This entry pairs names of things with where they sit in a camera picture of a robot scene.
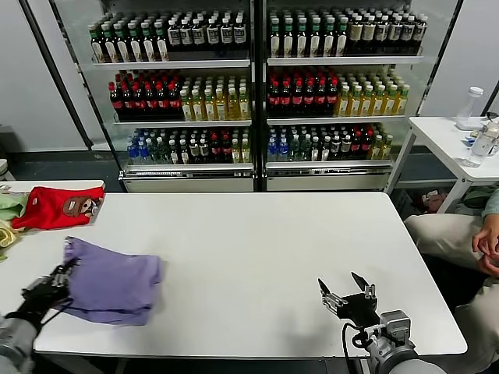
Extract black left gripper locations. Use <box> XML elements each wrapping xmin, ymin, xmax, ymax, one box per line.
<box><xmin>4</xmin><ymin>259</ymin><xmax>82</xmax><ymax>325</ymax></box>

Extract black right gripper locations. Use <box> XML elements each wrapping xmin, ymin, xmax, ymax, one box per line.
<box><xmin>317</xmin><ymin>270</ymin><xmax>382</xmax><ymax>328</ymax></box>

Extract purple cat print t-shirt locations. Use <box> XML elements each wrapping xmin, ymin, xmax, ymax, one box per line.
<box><xmin>54</xmin><ymin>235</ymin><xmax>165</xmax><ymax>326</ymax></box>

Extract person right forearm green sleeve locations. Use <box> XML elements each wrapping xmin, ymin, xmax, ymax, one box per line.
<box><xmin>480</xmin><ymin>189</ymin><xmax>499</xmax><ymax>231</ymax></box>

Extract person right hand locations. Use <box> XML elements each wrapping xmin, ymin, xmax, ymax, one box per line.
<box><xmin>471</xmin><ymin>224</ymin><xmax>499</xmax><ymax>259</ymax></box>

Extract person left hand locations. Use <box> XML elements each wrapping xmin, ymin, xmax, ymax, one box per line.
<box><xmin>477</xmin><ymin>254</ymin><xmax>499</xmax><ymax>278</ymax></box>

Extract red bear print t-shirt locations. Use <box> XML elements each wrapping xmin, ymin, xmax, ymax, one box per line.
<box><xmin>10</xmin><ymin>185</ymin><xmax>106</xmax><ymax>231</ymax></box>

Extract pale yellow garment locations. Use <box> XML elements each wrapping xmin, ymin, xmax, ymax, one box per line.
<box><xmin>0</xmin><ymin>219</ymin><xmax>25</xmax><ymax>249</ymax></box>

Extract light green garment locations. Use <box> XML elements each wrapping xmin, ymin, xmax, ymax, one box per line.
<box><xmin>0</xmin><ymin>192</ymin><xmax>30</xmax><ymax>220</ymax></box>

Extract white small table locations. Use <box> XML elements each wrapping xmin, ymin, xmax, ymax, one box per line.
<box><xmin>0</xmin><ymin>178</ymin><xmax>107</xmax><ymax>346</ymax></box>

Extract seated person beige trousers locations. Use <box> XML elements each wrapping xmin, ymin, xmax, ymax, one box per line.
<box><xmin>403</xmin><ymin>212</ymin><xmax>499</xmax><ymax>374</ymax></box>

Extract glass beverage display cabinet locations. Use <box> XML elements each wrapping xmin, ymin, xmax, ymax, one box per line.
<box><xmin>48</xmin><ymin>0</ymin><xmax>259</xmax><ymax>192</ymax></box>
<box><xmin>257</xmin><ymin>0</ymin><xmax>465</xmax><ymax>192</ymax></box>

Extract dark red cloth pile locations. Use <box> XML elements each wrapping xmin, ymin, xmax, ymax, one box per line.
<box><xmin>412</xmin><ymin>189</ymin><xmax>449</xmax><ymax>214</ymax></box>

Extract dark green bag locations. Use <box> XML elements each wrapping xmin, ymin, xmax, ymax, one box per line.
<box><xmin>462</xmin><ymin>185</ymin><xmax>493</xmax><ymax>210</ymax></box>

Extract white side table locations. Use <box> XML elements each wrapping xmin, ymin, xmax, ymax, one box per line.
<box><xmin>384</xmin><ymin>115</ymin><xmax>499</xmax><ymax>214</ymax></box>

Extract large cola bottle red cap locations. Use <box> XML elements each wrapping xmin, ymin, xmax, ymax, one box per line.
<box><xmin>156</xmin><ymin>79</ymin><xmax>169</xmax><ymax>120</ymax></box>
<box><xmin>133</xmin><ymin>79</ymin><xmax>146</xmax><ymax>120</ymax></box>
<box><xmin>108</xmin><ymin>79</ymin><xmax>124</xmax><ymax>120</ymax></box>
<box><xmin>121</xmin><ymin>79</ymin><xmax>135</xmax><ymax>120</ymax></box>
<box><xmin>291</xmin><ymin>79</ymin><xmax>304</xmax><ymax>117</ymax></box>
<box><xmin>267</xmin><ymin>79</ymin><xmax>281</xmax><ymax>117</ymax></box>
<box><xmin>326</xmin><ymin>77</ymin><xmax>339</xmax><ymax>116</ymax></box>
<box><xmin>168</xmin><ymin>79</ymin><xmax>182</xmax><ymax>120</ymax></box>
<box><xmin>144</xmin><ymin>79</ymin><xmax>157</xmax><ymax>120</ymax></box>
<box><xmin>279</xmin><ymin>79</ymin><xmax>292</xmax><ymax>117</ymax></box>
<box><xmin>314</xmin><ymin>77</ymin><xmax>327</xmax><ymax>116</ymax></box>
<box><xmin>303</xmin><ymin>78</ymin><xmax>316</xmax><ymax>117</ymax></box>

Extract large yellow tea bottle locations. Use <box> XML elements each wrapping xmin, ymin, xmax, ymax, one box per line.
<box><xmin>337</xmin><ymin>84</ymin><xmax>352</xmax><ymax>117</ymax></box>
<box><xmin>180</xmin><ymin>88</ymin><xmax>194</xmax><ymax>121</ymax></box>
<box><xmin>384</xmin><ymin>83</ymin><xmax>399</xmax><ymax>115</ymax></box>
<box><xmin>373</xmin><ymin>83</ymin><xmax>387</xmax><ymax>116</ymax></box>
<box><xmin>361</xmin><ymin>83</ymin><xmax>375</xmax><ymax>116</ymax></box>
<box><xmin>238</xmin><ymin>85</ymin><xmax>251</xmax><ymax>119</ymax></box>
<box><xmin>193</xmin><ymin>87</ymin><xmax>205</xmax><ymax>121</ymax></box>
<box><xmin>396</xmin><ymin>82</ymin><xmax>412</xmax><ymax>115</ymax></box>
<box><xmin>215</xmin><ymin>86</ymin><xmax>228</xmax><ymax>120</ymax></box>
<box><xmin>227</xmin><ymin>85</ymin><xmax>239</xmax><ymax>120</ymax></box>
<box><xmin>349</xmin><ymin>83</ymin><xmax>363</xmax><ymax>117</ymax></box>
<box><xmin>203</xmin><ymin>87</ymin><xmax>217</xmax><ymax>120</ymax></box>

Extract dark diagonal pole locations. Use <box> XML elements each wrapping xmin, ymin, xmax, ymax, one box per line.
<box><xmin>18</xmin><ymin>0</ymin><xmax>94</xmax><ymax>151</ymax></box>

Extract clear water bottle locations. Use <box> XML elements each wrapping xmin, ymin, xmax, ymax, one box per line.
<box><xmin>462</xmin><ymin>122</ymin><xmax>499</xmax><ymax>168</ymax></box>

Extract white small box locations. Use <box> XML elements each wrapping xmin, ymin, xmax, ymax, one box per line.
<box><xmin>455</xmin><ymin>115</ymin><xmax>487</xmax><ymax>131</ymax></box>

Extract tall clear bottle white cap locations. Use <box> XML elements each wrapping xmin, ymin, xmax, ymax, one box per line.
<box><xmin>455</xmin><ymin>85</ymin><xmax>485</xmax><ymax>122</ymax></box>

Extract dark tea bottle green cap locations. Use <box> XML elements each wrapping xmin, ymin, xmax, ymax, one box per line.
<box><xmin>126</xmin><ymin>19</ymin><xmax>143</xmax><ymax>62</ymax></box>
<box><xmin>113</xmin><ymin>20</ymin><xmax>130</xmax><ymax>62</ymax></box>
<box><xmin>281</xmin><ymin>15</ymin><xmax>296</xmax><ymax>57</ymax></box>
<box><xmin>140</xmin><ymin>19</ymin><xmax>157</xmax><ymax>62</ymax></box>
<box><xmin>87</xmin><ymin>23</ymin><xmax>104</xmax><ymax>62</ymax></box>
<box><xmin>100</xmin><ymin>21</ymin><xmax>117</xmax><ymax>62</ymax></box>
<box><xmin>268</xmin><ymin>15</ymin><xmax>282</xmax><ymax>57</ymax></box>
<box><xmin>335</xmin><ymin>14</ymin><xmax>349</xmax><ymax>55</ymax></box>
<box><xmin>296</xmin><ymin>14</ymin><xmax>310</xmax><ymax>57</ymax></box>
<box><xmin>309</xmin><ymin>14</ymin><xmax>324</xmax><ymax>56</ymax></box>
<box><xmin>323</xmin><ymin>14</ymin><xmax>337</xmax><ymax>56</ymax></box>
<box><xmin>154</xmin><ymin>18</ymin><xmax>169</xmax><ymax>61</ymax></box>

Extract dark drink bottle tan label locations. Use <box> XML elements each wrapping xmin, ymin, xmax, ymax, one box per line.
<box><xmin>376</xmin><ymin>12</ymin><xmax>390</xmax><ymax>53</ymax></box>
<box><xmin>349</xmin><ymin>13</ymin><xmax>363</xmax><ymax>54</ymax></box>
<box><xmin>362</xmin><ymin>13</ymin><xmax>377</xmax><ymax>53</ymax></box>
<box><xmin>402</xmin><ymin>12</ymin><xmax>416</xmax><ymax>52</ymax></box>
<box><xmin>389</xmin><ymin>12</ymin><xmax>403</xmax><ymax>52</ymax></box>
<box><xmin>414</xmin><ymin>12</ymin><xmax>428</xmax><ymax>51</ymax></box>

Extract dark drink bottle white label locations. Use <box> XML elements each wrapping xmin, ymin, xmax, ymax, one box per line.
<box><xmin>179</xmin><ymin>16</ymin><xmax>194</xmax><ymax>51</ymax></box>
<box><xmin>233</xmin><ymin>13</ymin><xmax>247</xmax><ymax>49</ymax></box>
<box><xmin>166</xmin><ymin>17</ymin><xmax>182</xmax><ymax>51</ymax></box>
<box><xmin>192</xmin><ymin>16</ymin><xmax>207</xmax><ymax>50</ymax></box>
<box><xmin>220</xmin><ymin>14</ymin><xmax>235</xmax><ymax>49</ymax></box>
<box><xmin>206</xmin><ymin>15</ymin><xmax>221</xmax><ymax>50</ymax></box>

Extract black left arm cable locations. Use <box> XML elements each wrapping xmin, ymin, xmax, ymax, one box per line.
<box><xmin>37</xmin><ymin>298</ymin><xmax>75</xmax><ymax>326</ymax></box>

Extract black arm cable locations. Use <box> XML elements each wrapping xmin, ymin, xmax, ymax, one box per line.
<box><xmin>341</xmin><ymin>321</ymin><xmax>381</xmax><ymax>369</ymax></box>
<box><xmin>37</xmin><ymin>298</ymin><xmax>75</xmax><ymax>326</ymax></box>

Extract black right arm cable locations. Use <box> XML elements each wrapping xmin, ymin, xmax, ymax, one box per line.
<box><xmin>341</xmin><ymin>321</ymin><xmax>381</xmax><ymax>369</ymax></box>

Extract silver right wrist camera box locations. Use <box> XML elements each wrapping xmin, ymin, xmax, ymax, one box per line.
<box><xmin>376</xmin><ymin>309</ymin><xmax>414</xmax><ymax>350</ymax></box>

